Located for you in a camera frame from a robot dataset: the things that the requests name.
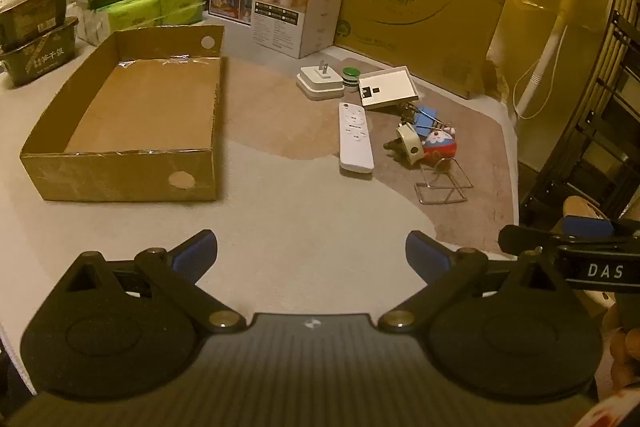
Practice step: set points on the person's right hand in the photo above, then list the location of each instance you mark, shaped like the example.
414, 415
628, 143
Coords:
627, 357

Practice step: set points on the white square plug adapter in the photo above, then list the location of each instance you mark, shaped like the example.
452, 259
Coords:
320, 82

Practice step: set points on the blue binder clip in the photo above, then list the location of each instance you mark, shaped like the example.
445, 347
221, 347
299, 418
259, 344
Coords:
426, 118

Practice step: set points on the cardboard tray box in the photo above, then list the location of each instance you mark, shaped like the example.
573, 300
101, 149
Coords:
140, 107

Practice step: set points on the tan rounded object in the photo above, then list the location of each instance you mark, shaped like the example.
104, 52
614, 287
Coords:
580, 207

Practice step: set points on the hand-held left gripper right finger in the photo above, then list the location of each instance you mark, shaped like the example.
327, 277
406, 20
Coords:
427, 254

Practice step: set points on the black metal rack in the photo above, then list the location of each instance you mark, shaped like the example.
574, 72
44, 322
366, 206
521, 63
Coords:
595, 132

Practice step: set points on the white fan pole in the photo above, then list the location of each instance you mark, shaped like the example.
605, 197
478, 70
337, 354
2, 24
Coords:
542, 62

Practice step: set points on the white round plug charger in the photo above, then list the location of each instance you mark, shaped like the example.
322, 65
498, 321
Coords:
410, 144

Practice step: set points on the white humidifier box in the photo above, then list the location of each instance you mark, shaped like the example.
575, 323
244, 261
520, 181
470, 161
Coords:
300, 7

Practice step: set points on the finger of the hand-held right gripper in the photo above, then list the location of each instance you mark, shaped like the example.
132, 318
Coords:
587, 227
530, 239

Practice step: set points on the white remote control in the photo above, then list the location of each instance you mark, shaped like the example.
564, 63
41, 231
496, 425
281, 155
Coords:
355, 139

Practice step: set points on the green tissue pack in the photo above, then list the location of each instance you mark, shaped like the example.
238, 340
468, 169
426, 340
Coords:
132, 14
182, 4

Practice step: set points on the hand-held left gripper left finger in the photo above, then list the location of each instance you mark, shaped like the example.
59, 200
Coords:
195, 254

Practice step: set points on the cartoon cat toy figure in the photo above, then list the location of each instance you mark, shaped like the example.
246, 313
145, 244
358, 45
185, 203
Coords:
440, 147

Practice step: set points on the large brown cardboard box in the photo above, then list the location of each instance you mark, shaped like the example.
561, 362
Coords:
425, 7

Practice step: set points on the brown mat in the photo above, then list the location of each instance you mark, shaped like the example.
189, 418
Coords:
300, 117

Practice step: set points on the small green-capped bottle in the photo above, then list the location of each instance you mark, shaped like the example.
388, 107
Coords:
351, 79

